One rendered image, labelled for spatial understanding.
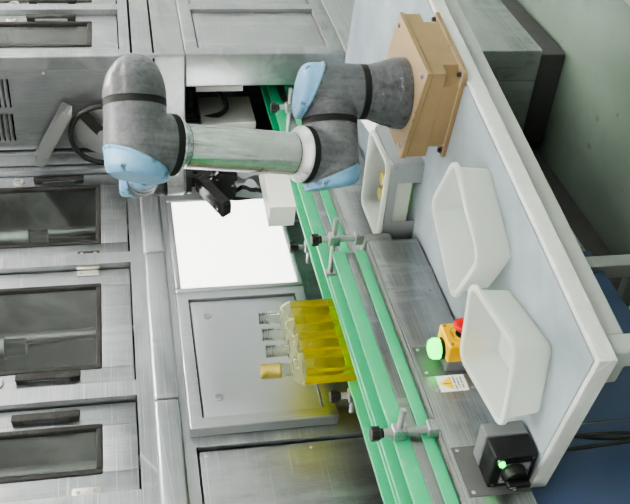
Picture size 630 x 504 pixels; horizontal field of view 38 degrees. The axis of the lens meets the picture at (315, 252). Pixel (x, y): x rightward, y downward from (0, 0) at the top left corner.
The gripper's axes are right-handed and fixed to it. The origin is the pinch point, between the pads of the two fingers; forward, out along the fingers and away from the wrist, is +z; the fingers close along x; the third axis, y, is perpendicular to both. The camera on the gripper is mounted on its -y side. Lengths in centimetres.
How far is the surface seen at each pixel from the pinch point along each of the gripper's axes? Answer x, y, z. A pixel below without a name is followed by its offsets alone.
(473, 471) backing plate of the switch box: -6, -85, 25
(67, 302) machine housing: 40, 1, -51
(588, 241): 44, 15, 104
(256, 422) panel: 28, -49, -8
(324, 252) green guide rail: 17.8, -7.7, 14.1
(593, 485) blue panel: -5, -89, 47
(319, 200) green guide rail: 21.8, 15.3, 17.3
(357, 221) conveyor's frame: 17.6, 2.5, 24.7
